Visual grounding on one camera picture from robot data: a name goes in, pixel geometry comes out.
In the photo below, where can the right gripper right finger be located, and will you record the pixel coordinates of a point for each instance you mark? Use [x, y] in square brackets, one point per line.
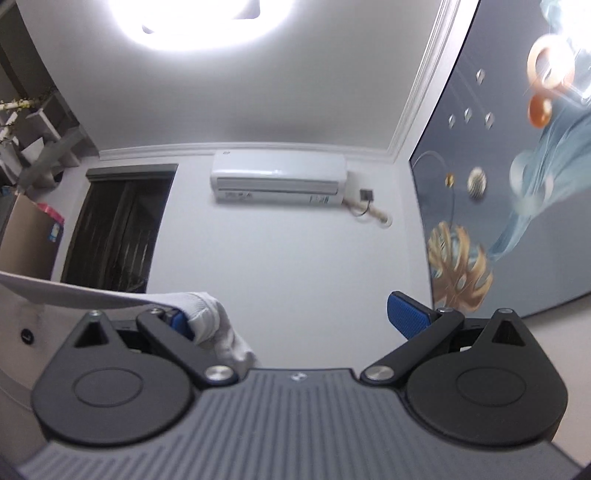
[425, 330]

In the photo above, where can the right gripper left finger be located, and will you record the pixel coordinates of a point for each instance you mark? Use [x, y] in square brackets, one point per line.
[199, 364]

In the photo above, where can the white shirt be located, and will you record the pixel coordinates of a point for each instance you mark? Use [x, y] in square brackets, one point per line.
[37, 316]

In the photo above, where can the dark window grille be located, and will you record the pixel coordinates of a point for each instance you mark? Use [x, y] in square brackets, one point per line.
[115, 233]

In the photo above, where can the cardboard box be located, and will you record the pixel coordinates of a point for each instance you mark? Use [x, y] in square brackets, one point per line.
[30, 238]

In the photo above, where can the white air conditioner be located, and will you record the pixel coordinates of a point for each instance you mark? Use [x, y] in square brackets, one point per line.
[279, 176]

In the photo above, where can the pink lid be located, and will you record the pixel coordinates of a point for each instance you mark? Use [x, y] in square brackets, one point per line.
[52, 213]

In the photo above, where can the round ceiling lamp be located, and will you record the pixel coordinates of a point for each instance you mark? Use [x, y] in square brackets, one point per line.
[194, 27]

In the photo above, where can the wall socket with plug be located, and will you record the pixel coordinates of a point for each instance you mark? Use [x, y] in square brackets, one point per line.
[364, 207]

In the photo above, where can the framed wall picture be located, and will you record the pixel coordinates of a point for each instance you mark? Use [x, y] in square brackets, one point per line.
[502, 169]

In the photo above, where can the wall shelf unit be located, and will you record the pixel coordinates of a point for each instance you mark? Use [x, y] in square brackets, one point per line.
[40, 135]

